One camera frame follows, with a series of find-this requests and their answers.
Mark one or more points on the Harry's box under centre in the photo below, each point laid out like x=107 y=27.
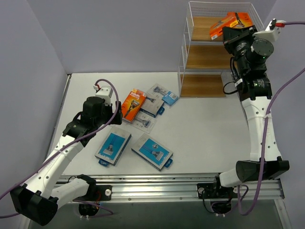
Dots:
x=153 y=152

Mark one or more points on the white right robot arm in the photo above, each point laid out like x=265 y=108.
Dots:
x=250 y=50

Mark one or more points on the white wire wooden shelf rack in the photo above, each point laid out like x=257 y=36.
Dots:
x=204 y=63

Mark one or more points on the clear blister razor pack middle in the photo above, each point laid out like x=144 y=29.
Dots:
x=144 y=122

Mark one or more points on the clear blister razor pack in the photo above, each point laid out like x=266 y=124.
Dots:
x=144 y=122
x=159 y=92

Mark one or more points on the Harry's box upper white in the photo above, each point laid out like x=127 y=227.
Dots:
x=153 y=106

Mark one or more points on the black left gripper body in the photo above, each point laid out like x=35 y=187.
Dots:
x=116 y=112

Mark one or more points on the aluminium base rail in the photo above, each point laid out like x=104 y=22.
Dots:
x=174 y=187

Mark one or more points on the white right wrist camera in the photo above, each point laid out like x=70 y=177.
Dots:
x=272 y=31

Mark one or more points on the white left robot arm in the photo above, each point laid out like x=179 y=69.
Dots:
x=37 y=198

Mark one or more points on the clear blister razor pack top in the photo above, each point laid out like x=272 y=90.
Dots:
x=159 y=92

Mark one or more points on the grey blue Harry's box left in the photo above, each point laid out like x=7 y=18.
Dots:
x=112 y=147

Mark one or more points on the orange Gillette box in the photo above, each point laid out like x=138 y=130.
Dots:
x=132 y=104
x=216 y=30
x=243 y=20

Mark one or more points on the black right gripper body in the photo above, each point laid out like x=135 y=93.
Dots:
x=236 y=36

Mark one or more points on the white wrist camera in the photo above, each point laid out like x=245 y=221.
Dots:
x=272 y=31
x=104 y=92

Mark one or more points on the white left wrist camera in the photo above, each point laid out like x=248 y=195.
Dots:
x=104 y=92

